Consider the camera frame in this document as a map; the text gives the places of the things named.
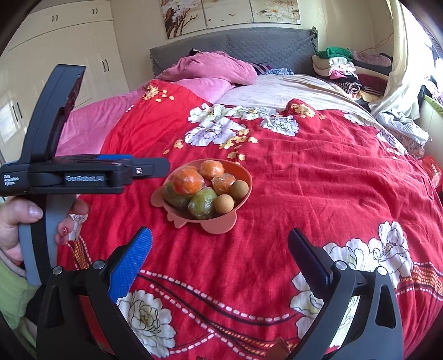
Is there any green citrus fruit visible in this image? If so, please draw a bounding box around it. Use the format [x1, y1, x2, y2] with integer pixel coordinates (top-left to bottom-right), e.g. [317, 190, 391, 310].
[188, 187, 218, 220]

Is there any small orange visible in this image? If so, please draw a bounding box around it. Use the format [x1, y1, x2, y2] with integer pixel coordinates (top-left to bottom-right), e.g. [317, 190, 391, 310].
[211, 173, 236, 195]

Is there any brown longan fruit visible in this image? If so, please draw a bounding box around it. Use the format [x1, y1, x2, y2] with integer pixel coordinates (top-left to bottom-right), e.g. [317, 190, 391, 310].
[229, 180, 249, 199]
[213, 194, 235, 215]

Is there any person's left hand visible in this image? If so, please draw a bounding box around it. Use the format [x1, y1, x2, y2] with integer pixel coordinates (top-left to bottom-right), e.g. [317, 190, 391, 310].
[0, 196, 92, 266]

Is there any pink quilt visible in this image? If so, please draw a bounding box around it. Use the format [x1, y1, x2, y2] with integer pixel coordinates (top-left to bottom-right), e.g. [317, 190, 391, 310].
[56, 77, 234, 156]

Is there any green sleeve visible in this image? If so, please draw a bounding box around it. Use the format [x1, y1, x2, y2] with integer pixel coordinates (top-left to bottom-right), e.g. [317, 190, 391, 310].
[1, 253, 38, 359]

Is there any wrapped orange in bowl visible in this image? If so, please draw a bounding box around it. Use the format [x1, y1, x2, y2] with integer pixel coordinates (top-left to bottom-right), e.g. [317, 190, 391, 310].
[198, 160, 225, 180]

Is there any pink fruit bowl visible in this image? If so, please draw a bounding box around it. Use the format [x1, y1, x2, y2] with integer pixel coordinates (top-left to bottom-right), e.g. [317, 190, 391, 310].
[150, 158, 252, 235]

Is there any white wardrobe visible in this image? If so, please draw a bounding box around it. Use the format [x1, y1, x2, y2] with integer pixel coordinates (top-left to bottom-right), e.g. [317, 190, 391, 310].
[0, 0, 131, 164]

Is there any pink pillow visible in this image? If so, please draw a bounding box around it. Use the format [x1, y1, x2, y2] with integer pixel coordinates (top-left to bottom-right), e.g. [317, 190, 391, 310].
[157, 52, 257, 86]

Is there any beige bed cover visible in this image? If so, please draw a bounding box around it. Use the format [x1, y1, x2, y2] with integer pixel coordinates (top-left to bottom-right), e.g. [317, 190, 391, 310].
[218, 74, 407, 155]

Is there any grey padded headboard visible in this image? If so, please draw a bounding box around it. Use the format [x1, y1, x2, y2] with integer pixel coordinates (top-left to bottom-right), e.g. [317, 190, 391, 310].
[150, 27, 318, 76]

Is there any cream curtain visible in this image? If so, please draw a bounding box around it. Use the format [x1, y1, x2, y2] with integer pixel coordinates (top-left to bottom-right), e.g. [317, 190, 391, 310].
[370, 1, 435, 120]

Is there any pile of folded clothes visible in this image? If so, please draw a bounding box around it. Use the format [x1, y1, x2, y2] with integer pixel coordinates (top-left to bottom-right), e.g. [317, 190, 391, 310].
[311, 47, 393, 104]

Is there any floral wall painting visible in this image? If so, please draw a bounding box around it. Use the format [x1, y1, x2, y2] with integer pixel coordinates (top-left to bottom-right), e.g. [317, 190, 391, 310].
[160, 0, 301, 39]

